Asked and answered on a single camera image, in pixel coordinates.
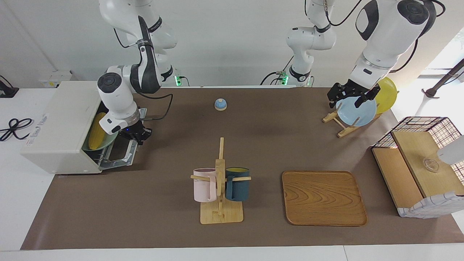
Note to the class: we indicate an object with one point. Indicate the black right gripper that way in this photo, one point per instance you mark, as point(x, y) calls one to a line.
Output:
point(132, 132)

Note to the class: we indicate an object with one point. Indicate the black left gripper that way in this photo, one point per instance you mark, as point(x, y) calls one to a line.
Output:
point(351, 88)

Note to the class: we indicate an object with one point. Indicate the glass oven door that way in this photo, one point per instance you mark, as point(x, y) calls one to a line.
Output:
point(123, 154)

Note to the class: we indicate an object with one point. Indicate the light green plate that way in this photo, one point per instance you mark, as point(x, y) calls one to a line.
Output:
point(109, 140)

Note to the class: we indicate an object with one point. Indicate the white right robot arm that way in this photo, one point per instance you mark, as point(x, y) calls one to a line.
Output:
point(116, 94)

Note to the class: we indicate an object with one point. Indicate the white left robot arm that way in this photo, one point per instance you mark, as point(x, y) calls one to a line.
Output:
point(384, 36)

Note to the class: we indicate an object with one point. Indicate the white toaster oven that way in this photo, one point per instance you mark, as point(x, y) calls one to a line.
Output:
point(54, 123)

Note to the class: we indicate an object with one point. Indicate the light blue plate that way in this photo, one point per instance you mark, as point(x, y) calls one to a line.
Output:
point(357, 116)

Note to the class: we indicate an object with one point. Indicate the yellow plate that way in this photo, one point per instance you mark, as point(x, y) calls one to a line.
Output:
point(388, 96)

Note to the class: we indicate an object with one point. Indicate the wooden dish rack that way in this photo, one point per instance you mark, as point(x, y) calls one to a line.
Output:
point(346, 131)

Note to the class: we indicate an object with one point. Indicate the brown table mat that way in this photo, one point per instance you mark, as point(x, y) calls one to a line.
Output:
point(145, 210)

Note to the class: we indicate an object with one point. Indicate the pink mug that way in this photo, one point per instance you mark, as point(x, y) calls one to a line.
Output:
point(203, 188)

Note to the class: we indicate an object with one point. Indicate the black stand pole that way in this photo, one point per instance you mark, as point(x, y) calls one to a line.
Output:
point(431, 92)

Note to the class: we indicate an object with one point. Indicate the large wooden shelf board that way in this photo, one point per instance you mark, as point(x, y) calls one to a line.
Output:
point(413, 148)

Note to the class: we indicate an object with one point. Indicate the small blue call bell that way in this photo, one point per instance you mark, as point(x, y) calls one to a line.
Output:
point(220, 104)

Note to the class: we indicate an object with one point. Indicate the narrow wooden shelf board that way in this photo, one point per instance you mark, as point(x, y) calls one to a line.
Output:
point(395, 174)

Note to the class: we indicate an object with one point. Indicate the clear glass cup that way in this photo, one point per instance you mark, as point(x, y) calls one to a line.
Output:
point(431, 165)

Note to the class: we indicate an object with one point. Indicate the dark blue mug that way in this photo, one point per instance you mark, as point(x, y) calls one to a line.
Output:
point(237, 188)

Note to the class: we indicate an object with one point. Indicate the wooden serving tray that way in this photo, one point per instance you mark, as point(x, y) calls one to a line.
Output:
point(322, 199)

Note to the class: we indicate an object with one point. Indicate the wooden mug rack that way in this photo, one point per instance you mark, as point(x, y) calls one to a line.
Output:
point(221, 215)

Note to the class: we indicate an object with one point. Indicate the white cylindrical object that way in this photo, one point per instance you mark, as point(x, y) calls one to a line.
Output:
point(451, 152)

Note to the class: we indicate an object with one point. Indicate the white checked cloth liner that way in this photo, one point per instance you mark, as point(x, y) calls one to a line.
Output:
point(431, 208)

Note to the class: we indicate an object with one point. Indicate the white wall socket box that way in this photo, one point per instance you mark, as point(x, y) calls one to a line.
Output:
point(54, 78)

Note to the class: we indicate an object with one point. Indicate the black clamp mount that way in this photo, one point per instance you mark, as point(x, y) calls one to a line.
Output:
point(7, 92)

